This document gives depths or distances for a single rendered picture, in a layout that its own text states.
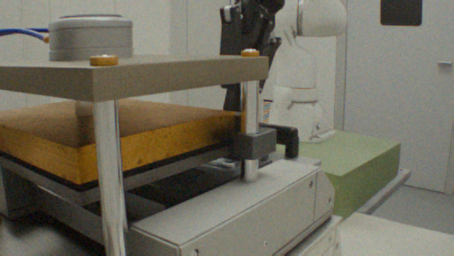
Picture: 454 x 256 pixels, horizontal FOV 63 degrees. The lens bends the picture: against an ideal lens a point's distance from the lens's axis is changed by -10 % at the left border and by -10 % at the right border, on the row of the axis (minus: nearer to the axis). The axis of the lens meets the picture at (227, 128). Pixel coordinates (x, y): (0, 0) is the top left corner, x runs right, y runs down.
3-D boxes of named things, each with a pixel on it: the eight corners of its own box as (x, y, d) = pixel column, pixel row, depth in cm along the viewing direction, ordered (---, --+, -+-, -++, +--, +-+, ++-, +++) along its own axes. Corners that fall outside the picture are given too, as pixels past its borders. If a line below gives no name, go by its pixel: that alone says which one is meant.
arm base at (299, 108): (295, 125, 130) (298, 81, 128) (346, 135, 118) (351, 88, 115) (250, 133, 115) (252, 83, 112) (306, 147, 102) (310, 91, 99)
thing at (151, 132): (81, 206, 25) (69, 59, 23) (-28, 150, 38) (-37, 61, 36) (236, 152, 39) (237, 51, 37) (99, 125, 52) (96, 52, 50)
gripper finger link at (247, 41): (265, 14, 54) (260, 9, 53) (248, 91, 53) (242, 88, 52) (241, 14, 57) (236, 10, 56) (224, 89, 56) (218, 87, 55)
